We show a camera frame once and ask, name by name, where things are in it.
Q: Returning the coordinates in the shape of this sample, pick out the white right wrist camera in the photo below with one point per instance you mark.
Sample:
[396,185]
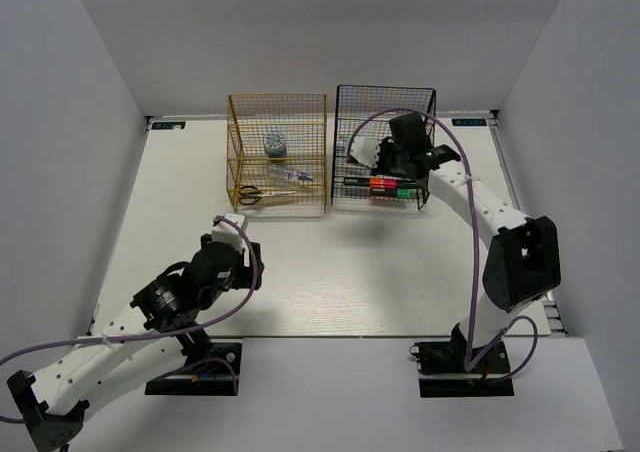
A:
[365,151]

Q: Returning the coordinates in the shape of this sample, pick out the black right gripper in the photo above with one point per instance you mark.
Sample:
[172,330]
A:
[382,148]

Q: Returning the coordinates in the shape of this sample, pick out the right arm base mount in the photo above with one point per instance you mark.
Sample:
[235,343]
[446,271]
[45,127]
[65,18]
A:
[441,372]

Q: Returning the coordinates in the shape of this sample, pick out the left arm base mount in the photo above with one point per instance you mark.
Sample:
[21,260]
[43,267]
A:
[219,377]

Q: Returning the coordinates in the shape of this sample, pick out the green black highlighter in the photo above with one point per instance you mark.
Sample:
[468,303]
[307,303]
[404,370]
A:
[400,194]

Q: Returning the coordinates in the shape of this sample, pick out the round blue white tape tin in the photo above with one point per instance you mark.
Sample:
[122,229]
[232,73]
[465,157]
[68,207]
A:
[275,145]

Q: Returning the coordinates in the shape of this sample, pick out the gold wire mesh basket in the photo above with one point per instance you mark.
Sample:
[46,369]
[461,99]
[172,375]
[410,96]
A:
[303,119]

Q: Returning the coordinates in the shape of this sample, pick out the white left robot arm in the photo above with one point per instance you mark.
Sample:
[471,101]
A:
[155,336]

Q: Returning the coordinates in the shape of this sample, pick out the black handled scissors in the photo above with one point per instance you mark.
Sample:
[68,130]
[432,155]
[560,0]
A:
[251,195]

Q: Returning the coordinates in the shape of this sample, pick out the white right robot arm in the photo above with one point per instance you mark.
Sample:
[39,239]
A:
[516,257]

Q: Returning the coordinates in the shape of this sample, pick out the orange black highlighter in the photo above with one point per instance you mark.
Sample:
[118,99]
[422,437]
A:
[363,182]

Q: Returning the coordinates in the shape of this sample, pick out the pink black highlighter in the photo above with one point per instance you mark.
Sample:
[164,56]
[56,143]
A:
[398,184]

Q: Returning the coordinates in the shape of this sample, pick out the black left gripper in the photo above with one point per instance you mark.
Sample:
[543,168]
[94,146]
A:
[245,276]

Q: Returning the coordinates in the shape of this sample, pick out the left blue table label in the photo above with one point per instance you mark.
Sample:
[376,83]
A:
[168,125]

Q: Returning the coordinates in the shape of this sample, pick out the black wire mesh basket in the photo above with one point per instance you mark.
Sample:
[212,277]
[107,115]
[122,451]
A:
[369,109]

